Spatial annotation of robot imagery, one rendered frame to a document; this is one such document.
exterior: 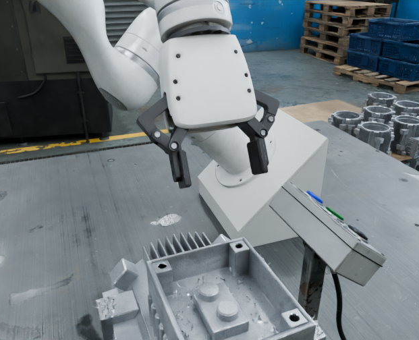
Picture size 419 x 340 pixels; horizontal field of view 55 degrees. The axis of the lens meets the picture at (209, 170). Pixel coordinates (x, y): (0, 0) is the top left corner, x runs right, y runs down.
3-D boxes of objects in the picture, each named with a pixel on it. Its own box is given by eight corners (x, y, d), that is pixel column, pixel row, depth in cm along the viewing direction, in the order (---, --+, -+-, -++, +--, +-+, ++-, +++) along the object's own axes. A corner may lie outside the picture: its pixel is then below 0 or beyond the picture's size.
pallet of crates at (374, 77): (442, 86, 528) (459, 23, 493) (402, 94, 494) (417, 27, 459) (370, 68, 623) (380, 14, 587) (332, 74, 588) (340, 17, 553)
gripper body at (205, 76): (226, 42, 51) (242, 128, 51) (147, 46, 48) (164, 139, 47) (249, 15, 44) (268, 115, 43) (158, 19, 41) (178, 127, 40)
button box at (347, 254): (364, 288, 53) (390, 258, 52) (333, 272, 49) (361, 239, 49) (295, 220, 67) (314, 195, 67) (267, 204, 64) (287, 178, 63)
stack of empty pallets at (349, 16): (384, 62, 663) (395, 4, 623) (340, 66, 636) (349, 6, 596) (337, 49, 768) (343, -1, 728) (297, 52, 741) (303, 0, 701)
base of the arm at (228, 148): (206, 173, 112) (158, 135, 102) (248, 120, 113) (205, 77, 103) (241, 198, 96) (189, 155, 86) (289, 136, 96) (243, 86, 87)
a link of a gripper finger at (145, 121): (196, 84, 46) (208, 131, 46) (129, 94, 43) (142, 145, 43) (199, 81, 45) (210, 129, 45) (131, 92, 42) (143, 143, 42)
